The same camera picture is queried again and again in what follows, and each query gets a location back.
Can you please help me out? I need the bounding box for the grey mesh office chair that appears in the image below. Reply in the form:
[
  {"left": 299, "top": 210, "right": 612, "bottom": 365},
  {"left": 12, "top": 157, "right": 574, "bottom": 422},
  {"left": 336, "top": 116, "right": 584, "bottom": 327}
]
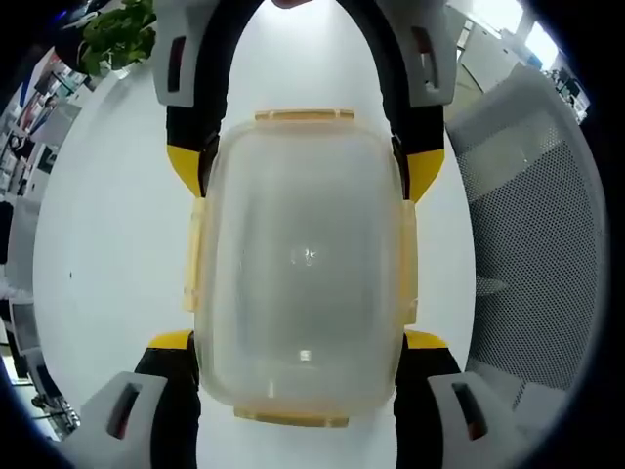
[{"left": 443, "top": 63, "right": 609, "bottom": 417}]

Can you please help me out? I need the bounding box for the clear box with yellow buckle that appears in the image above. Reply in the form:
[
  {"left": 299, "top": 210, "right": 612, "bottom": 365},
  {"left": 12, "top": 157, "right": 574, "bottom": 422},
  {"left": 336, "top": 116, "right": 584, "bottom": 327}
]
[{"left": 183, "top": 107, "right": 421, "bottom": 430}]

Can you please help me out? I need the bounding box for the green leafy plant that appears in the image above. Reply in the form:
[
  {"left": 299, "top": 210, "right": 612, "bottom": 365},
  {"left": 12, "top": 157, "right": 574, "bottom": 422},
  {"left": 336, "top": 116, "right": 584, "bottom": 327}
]
[{"left": 80, "top": 0, "right": 158, "bottom": 77}]

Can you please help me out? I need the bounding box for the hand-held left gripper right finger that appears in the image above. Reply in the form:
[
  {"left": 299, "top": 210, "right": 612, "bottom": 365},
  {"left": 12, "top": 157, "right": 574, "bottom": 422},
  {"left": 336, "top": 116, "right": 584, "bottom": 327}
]
[{"left": 394, "top": 329, "right": 531, "bottom": 469}]

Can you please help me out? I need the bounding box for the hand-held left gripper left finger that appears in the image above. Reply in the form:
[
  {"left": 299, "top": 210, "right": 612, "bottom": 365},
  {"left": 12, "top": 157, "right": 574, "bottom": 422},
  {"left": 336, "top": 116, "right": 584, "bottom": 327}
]
[{"left": 62, "top": 329, "right": 202, "bottom": 469}]

